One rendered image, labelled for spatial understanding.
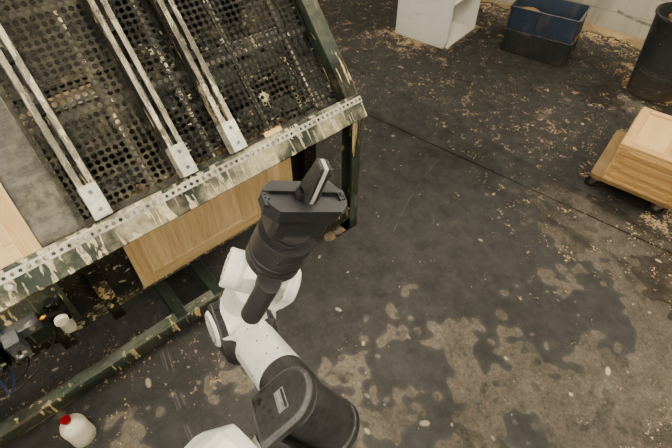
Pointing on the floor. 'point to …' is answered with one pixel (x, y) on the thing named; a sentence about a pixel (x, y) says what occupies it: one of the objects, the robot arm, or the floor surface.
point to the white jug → (77, 430)
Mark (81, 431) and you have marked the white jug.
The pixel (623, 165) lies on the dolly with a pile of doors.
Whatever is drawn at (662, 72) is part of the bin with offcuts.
